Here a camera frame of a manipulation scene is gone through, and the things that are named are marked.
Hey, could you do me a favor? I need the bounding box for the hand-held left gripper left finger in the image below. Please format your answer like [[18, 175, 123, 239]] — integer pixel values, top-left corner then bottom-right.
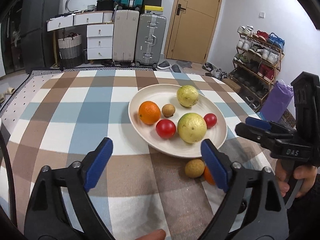
[[24, 137, 116, 240]]

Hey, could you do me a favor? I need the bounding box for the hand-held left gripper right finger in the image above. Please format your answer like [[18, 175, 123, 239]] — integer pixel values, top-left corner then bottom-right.
[[197, 139, 290, 240]]

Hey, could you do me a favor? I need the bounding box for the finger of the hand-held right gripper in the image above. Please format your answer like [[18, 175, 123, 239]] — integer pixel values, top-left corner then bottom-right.
[[245, 116, 297, 137], [235, 122, 280, 153]]

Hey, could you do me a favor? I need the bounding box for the orange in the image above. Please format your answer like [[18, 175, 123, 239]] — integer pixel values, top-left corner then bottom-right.
[[138, 101, 161, 125], [203, 165, 217, 186]]

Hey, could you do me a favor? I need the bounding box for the brown longan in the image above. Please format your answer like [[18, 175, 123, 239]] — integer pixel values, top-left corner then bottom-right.
[[162, 104, 175, 118], [185, 159, 205, 178]]

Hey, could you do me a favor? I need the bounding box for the small red tomato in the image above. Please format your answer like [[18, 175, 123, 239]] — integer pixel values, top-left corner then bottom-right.
[[203, 113, 217, 129]]

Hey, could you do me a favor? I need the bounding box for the large yellow-green guava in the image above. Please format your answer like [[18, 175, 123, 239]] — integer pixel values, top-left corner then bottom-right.
[[177, 113, 207, 144]]

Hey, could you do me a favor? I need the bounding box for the large red tomato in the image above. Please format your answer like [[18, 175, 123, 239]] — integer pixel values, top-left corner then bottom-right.
[[156, 119, 177, 139]]

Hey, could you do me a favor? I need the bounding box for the small yellow guava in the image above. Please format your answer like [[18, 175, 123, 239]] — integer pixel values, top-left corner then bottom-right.
[[176, 85, 199, 108]]

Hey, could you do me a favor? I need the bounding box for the cream round plate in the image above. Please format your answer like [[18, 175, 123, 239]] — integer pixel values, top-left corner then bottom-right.
[[128, 84, 227, 158]]

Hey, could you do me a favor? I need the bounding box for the person's right forearm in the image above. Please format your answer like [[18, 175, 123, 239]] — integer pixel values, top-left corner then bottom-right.
[[285, 177, 320, 240]]

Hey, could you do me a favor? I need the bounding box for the person's right hand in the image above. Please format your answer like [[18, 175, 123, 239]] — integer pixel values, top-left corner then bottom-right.
[[276, 159, 318, 201]]

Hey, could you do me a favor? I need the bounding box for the person's left hand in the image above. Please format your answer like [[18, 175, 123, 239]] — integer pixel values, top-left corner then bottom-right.
[[139, 229, 166, 240]]

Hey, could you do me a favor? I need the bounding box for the purple plastic bag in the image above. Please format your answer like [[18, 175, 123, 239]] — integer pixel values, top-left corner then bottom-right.
[[260, 79, 294, 120]]

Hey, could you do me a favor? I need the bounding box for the wooden shoe rack with shoes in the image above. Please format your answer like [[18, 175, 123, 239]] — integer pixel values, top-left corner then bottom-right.
[[229, 25, 285, 110]]

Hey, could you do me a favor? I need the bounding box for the pile of shoes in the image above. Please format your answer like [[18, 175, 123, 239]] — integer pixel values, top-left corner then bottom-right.
[[202, 62, 228, 80]]

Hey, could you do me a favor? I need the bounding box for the dotted cloth with striped edge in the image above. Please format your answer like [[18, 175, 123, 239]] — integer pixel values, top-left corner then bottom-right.
[[0, 69, 63, 115]]

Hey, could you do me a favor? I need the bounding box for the pair of grey slippers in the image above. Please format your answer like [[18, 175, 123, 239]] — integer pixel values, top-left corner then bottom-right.
[[157, 60, 180, 73]]

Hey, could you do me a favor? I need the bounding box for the wooden door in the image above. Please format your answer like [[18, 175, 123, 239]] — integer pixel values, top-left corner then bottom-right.
[[164, 0, 225, 64]]

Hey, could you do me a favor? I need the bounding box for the pair of beige slippers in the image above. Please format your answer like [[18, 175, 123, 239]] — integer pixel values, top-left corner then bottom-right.
[[0, 87, 15, 103]]

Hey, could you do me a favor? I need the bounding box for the woven laundry basket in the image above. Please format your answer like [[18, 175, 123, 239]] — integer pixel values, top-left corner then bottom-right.
[[58, 32, 83, 68]]

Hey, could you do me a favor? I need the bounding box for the white desk with drawers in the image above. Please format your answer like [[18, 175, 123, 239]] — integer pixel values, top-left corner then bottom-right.
[[47, 10, 115, 60]]

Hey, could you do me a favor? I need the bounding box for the beige suitcase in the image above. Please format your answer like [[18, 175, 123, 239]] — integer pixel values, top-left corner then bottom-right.
[[112, 9, 140, 67]]

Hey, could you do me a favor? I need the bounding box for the silver suitcase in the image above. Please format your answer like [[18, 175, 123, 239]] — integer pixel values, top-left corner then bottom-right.
[[134, 13, 167, 68]]

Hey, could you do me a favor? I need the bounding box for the dark grey fridge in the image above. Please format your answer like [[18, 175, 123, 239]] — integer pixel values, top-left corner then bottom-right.
[[20, 0, 63, 72]]

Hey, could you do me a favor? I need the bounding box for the yellow and black shoe box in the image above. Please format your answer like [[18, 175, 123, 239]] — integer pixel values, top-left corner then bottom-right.
[[144, 5, 164, 15]]

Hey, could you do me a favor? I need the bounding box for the wardrobe with glass doors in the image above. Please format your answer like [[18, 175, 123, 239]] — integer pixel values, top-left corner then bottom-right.
[[0, 0, 25, 78]]

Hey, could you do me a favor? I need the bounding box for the black cable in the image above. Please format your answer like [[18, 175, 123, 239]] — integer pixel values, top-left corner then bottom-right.
[[0, 130, 18, 228]]

